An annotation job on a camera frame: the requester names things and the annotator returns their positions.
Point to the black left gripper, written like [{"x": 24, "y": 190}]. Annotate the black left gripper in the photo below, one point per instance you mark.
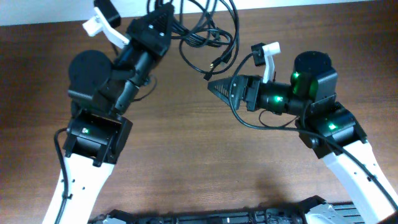
[{"x": 148, "y": 35}]

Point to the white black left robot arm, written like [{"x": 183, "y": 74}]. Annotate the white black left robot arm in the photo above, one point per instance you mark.
[{"x": 101, "y": 91}]

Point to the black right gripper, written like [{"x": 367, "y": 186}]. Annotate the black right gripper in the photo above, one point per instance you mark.
[{"x": 243, "y": 81}]

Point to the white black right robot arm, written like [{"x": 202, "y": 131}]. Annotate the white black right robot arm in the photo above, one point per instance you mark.
[{"x": 322, "y": 123}]

